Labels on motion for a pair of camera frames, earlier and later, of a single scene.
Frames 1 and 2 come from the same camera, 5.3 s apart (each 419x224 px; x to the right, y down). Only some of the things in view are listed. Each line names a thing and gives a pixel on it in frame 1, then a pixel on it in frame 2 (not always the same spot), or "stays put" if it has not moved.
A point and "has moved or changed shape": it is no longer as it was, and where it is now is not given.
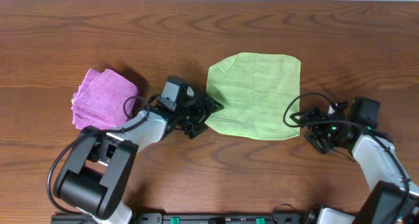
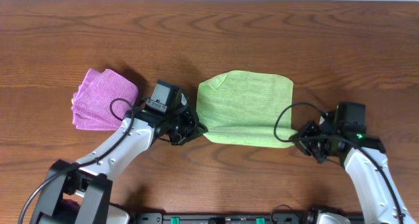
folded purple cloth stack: (104, 100) stays put
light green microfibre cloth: (255, 90) has moved or changed shape
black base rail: (188, 218) stays put
